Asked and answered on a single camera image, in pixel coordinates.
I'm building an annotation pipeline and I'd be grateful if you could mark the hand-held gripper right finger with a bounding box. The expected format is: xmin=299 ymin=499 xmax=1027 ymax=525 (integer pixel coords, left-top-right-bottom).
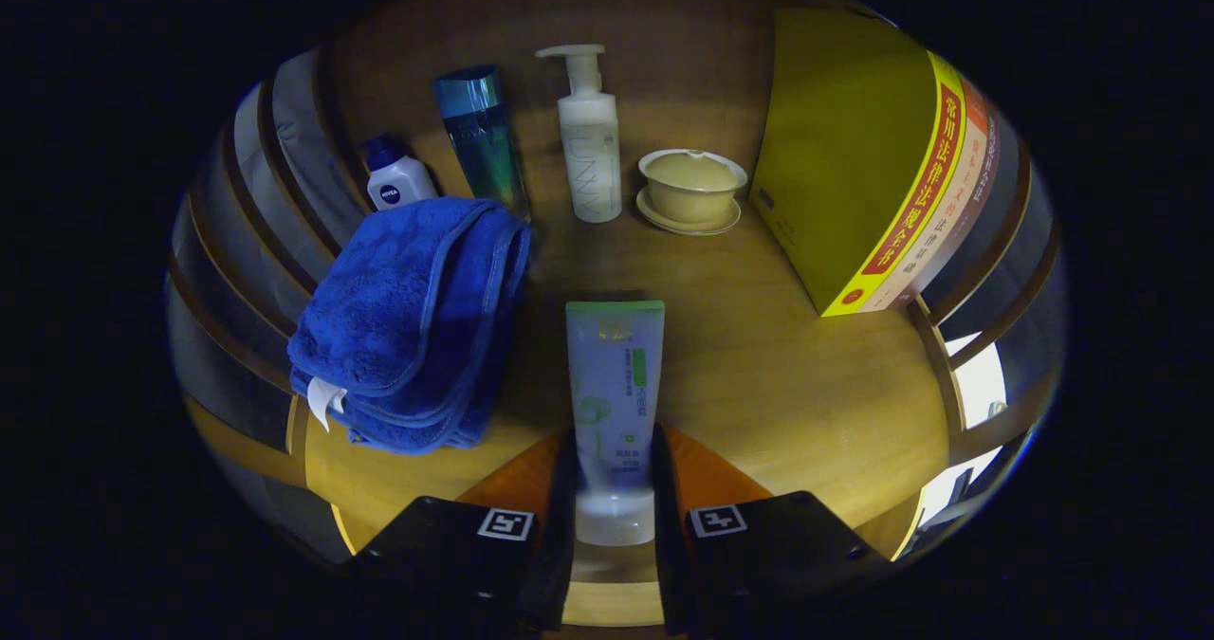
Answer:
xmin=650 ymin=422 xmax=892 ymax=636

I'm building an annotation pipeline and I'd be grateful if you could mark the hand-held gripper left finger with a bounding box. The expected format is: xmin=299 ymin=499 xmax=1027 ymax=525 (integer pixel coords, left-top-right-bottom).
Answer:
xmin=351 ymin=427 xmax=579 ymax=636

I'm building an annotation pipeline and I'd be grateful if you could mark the white and green tube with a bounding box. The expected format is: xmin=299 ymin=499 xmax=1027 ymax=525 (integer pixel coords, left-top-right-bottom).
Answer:
xmin=565 ymin=301 xmax=666 ymax=548

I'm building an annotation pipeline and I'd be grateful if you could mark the wooden countertop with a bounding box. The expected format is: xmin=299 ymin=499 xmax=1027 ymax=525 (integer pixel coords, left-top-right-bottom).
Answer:
xmin=303 ymin=100 xmax=952 ymax=627

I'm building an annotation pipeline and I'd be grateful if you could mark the wooden cabinet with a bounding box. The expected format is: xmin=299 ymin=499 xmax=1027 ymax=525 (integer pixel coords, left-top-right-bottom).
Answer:
xmin=166 ymin=0 xmax=1063 ymax=627

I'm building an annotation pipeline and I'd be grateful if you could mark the blue folded towel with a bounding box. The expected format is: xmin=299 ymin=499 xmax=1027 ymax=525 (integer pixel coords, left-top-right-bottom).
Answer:
xmin=287 ymin=196 xmax=532 ymax=456

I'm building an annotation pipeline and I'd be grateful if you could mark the beige saucer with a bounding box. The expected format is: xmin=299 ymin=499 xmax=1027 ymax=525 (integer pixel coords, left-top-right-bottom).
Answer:
xmin=635 ymin=188 xmax=743 ymax=237

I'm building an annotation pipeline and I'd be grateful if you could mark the beige lidded tea cup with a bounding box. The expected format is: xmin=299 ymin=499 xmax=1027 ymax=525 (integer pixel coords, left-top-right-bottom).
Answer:
xmin=638 ymin=148 xmax=748 ymax=226

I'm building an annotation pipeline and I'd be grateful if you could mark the white pump bottle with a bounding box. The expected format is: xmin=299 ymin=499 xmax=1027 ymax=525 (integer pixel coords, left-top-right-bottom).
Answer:
xmin=535 ymin=45 xmax=624 ymax=224

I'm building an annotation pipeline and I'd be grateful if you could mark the small white blue-capped bottle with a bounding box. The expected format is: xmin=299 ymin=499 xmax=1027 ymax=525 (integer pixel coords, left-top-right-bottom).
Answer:
xmin=363 ymin=135 xmax=439 ymax=212

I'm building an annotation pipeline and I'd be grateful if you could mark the teal bottle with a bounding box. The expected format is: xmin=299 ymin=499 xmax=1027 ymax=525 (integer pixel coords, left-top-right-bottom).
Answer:
xmin=433 ymin=64 xmax=532 ymax=222

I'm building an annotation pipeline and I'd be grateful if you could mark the yellow book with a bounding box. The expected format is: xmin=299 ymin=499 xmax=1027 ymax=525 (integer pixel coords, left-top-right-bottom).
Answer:
xmin=749 ymin=8 xmax=968 ymax=319

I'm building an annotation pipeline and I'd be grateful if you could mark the orange and white book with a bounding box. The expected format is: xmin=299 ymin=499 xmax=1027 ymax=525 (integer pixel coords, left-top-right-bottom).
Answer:
xmin=858 ymin=76 xmax=992 ymax=314

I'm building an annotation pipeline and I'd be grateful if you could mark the brown book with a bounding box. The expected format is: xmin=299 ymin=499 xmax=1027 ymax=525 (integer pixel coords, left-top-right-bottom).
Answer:
xmin=906 ymin=109 xmax=1002 ymax=304

